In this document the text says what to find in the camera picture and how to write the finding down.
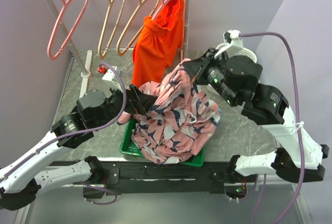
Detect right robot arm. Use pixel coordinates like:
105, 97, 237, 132
183, 48, 329, 183

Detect white plastic basket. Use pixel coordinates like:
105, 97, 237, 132
216, 43, 257, 63

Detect beige hanger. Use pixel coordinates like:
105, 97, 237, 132
97, 0, 126, 60
116, 0, 160, 57

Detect pink patterned shorts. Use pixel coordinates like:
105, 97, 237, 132
117, 59, 220, 164

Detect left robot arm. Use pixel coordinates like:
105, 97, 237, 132
1, 85, 157, 211

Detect green plastic tray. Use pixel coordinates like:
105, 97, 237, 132
119, 119, 204, 167

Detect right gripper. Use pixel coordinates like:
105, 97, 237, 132
183, 46, 240, 106

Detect pink hanger far left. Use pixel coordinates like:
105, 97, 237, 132
47, 0, 90, 61

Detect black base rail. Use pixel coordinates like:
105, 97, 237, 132
46, 160, 260, 200

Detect orange shorts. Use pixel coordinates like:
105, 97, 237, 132
131, 0, 185, 87

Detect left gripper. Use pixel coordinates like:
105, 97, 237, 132
93, 80, 158, 130

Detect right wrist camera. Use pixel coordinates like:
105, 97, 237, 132
214, 30, 243, 59

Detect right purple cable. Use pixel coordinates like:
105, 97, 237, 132
240, 32, 306, 224

